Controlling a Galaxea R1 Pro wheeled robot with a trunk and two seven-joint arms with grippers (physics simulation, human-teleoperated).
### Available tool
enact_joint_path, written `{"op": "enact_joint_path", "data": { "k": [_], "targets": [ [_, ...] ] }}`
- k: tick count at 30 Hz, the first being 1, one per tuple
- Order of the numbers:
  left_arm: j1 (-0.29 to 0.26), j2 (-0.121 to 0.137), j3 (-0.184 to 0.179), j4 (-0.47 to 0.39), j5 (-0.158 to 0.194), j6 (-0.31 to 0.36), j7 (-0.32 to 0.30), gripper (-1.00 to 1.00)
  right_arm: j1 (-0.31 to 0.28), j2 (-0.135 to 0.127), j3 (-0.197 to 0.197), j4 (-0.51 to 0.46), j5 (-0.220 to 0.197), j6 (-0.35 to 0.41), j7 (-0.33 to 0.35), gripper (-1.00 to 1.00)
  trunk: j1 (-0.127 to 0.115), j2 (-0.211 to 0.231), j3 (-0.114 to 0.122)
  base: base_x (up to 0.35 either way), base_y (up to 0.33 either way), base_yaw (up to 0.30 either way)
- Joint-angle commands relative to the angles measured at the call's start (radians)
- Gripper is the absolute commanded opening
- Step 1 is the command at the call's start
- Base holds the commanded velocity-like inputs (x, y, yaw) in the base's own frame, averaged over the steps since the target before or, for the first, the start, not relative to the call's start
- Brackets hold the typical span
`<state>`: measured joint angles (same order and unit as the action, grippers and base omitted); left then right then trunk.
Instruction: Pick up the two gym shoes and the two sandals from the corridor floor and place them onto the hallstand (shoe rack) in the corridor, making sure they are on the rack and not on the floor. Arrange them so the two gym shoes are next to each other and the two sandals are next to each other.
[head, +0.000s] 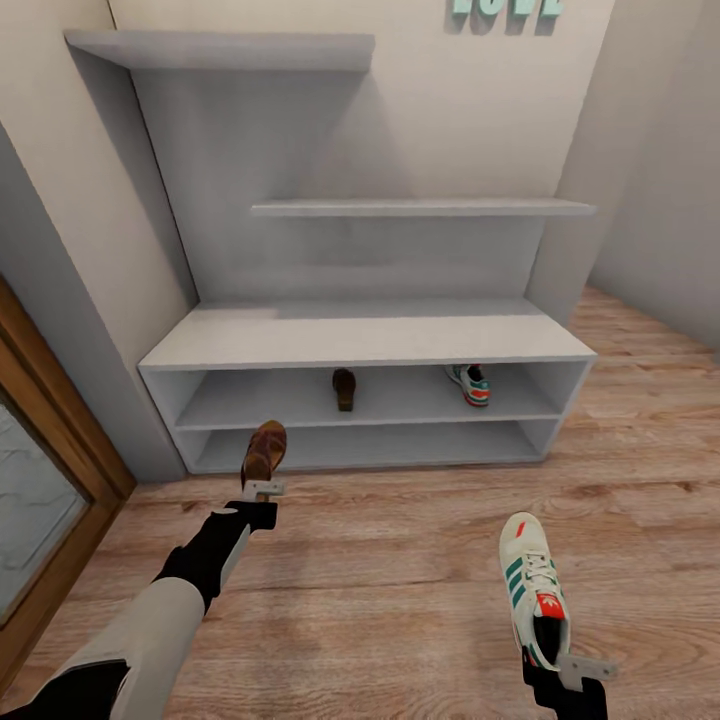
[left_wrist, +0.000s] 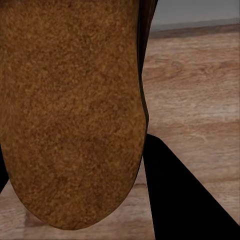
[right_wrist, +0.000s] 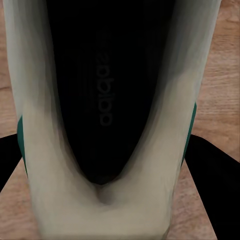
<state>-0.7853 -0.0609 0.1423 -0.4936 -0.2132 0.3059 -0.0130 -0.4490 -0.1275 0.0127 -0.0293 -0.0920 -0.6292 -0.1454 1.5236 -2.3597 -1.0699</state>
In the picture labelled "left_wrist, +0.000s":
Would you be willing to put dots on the sandal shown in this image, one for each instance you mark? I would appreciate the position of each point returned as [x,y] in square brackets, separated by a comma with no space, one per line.
[73,114]

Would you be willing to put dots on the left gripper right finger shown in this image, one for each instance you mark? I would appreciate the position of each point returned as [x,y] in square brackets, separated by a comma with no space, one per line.
[182,209]

